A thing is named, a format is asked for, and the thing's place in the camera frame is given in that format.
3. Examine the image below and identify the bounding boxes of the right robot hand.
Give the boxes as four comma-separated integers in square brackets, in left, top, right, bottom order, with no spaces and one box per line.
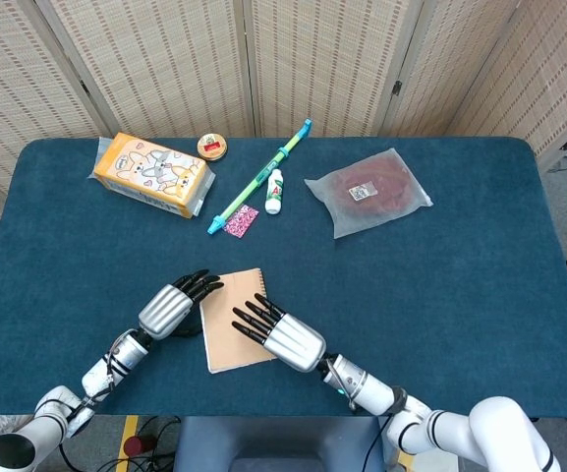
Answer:
[231,293,327,374]

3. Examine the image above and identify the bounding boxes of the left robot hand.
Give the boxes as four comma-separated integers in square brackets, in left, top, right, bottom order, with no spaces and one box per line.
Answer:
[138,268,226,342]

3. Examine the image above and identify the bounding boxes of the kraft spiral notebook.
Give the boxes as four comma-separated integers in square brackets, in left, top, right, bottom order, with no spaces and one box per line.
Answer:
[198,267,279,376]

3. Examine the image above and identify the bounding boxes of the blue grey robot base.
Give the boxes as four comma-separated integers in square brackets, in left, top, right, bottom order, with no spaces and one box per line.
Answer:
[172,416,392,472]

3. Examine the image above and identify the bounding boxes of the pink patterned card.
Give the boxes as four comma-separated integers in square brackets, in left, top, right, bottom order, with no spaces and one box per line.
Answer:
[224,204,259,239]

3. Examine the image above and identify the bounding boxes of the blue table cloth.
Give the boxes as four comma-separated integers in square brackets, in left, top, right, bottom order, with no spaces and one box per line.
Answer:
[0,136,567,419]

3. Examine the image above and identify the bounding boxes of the orange cartoon tissue pack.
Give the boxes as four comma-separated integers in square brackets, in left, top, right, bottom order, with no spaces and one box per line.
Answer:
[87,132,216,220]

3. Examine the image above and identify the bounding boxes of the small white green bottle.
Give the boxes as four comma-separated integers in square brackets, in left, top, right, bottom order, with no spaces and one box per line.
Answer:
[264,168,285,215]

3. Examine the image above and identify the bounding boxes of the red cylinder on floor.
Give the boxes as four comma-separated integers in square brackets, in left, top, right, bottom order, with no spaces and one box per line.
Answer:
[124,435,154,456]

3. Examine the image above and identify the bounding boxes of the green blue toy flute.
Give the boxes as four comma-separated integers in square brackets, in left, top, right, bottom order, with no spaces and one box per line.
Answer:
[206,118,312,236]

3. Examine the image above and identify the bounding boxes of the round gold red tin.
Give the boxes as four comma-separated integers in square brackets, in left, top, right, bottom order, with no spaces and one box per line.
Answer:
[197,132,229,161]

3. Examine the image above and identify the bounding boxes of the frosted bag with red item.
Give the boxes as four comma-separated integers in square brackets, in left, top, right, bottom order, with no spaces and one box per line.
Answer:
[304,147,434,240]

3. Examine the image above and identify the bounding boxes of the woven folding screen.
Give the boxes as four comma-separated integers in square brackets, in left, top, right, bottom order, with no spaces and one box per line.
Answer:
[0,0,567,296]

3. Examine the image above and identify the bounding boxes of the black floor cable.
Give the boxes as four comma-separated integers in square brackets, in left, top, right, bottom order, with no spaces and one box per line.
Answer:
[61,416,182,472]

